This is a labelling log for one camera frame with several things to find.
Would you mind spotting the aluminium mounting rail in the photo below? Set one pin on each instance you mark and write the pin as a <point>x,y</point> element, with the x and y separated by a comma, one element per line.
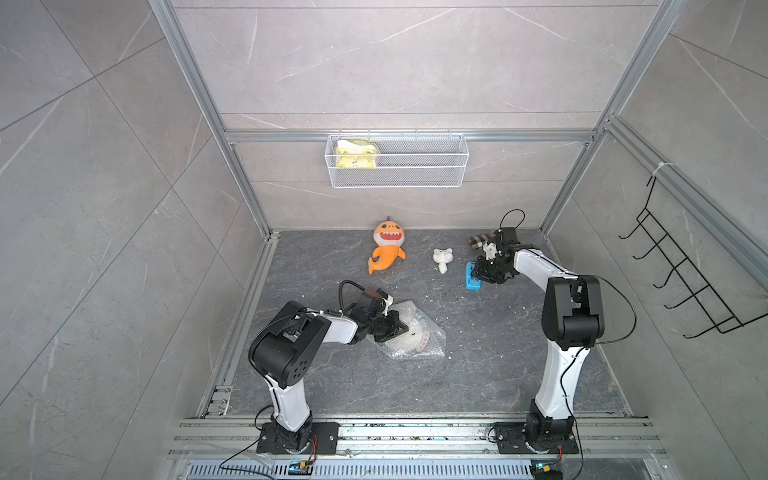
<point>416,446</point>

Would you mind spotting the green rimmed white dinner plate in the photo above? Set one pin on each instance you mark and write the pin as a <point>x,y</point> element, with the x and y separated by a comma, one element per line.
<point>411,342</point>

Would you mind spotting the clear bubble wrap sheet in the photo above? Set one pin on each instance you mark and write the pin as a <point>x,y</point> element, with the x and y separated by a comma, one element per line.
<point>412,315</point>

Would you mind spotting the black wire hook rack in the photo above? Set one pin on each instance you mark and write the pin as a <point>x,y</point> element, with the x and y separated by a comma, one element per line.
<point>682,270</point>

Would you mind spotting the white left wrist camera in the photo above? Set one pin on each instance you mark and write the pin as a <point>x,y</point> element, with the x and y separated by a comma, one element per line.
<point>388,302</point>

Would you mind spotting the white wire mesh basket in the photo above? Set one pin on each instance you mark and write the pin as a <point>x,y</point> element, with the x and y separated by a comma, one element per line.
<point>406,160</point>

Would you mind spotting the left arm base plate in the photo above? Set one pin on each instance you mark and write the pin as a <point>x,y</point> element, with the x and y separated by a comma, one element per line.
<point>319,437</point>

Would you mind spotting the small white figurine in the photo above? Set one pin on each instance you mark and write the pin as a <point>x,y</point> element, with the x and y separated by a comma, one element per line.
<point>442,257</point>

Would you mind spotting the orange shark plush toy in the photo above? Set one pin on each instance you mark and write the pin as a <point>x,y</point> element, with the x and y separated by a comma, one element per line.
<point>389,238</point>

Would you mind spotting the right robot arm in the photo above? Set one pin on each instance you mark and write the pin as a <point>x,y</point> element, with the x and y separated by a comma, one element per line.
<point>572,320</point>

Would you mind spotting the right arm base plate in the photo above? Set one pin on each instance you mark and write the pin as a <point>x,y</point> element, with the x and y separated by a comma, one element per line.
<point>514,438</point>

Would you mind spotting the plaid brown pouch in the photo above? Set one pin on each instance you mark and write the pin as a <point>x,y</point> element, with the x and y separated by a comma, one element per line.
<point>480,240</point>

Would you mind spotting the blue toy car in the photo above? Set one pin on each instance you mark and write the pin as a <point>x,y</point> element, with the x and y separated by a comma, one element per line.
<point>471,282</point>

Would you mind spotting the yellow white cloth in basket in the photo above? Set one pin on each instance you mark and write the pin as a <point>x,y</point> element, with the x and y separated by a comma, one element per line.
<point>355,154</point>

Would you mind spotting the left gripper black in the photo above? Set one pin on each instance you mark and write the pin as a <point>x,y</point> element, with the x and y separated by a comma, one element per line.
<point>395,322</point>

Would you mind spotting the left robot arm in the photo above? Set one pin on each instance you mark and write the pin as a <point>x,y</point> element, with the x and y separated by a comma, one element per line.
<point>284,350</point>

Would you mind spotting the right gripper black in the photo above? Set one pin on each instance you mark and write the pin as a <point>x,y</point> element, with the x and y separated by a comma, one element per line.
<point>479,271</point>

